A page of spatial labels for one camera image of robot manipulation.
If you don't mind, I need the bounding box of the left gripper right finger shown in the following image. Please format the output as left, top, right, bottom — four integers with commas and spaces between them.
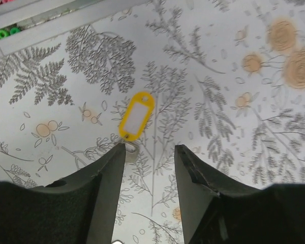
174, 145, 305, 243

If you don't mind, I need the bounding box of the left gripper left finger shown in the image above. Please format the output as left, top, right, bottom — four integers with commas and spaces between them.
0, 143, 126, 243

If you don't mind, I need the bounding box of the key with yellow tag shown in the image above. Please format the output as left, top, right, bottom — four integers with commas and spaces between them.
118, 91, 155, 163

